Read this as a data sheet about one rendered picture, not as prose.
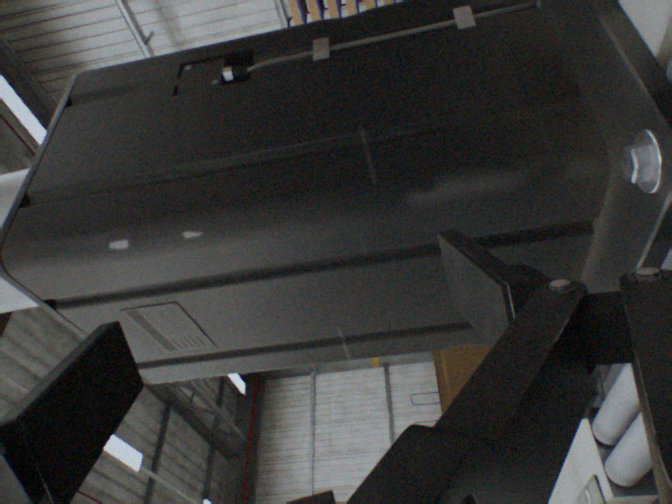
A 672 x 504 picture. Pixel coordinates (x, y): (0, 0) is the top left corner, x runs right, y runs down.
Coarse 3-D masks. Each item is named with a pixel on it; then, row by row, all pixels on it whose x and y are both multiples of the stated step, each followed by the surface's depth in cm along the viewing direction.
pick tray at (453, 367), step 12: (456, 348) 48; (468, 348) 47; (480, 348) 47; (444, 360) 47; (456, 360) 47; (468, 360) 47; (480, 360) 46; (444, 372) 47; (456, 372) 46; (468, 372) 46; (444, 384) 46; (456, 384) 46; (444, 396) 45; (444, 408) 45
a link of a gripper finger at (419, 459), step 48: (576, 288) 13; (528, 336) 11; (576, 336) 12; (480, 384) 10; (528, 384) 10; (576, 384) 12; (432, 432) 8; (480, 432) 9; (528, 432) 9; (576, 432) 11; (384, 480) 7; (432, 480) 7; (480, 480) 8; (528, 480) 9
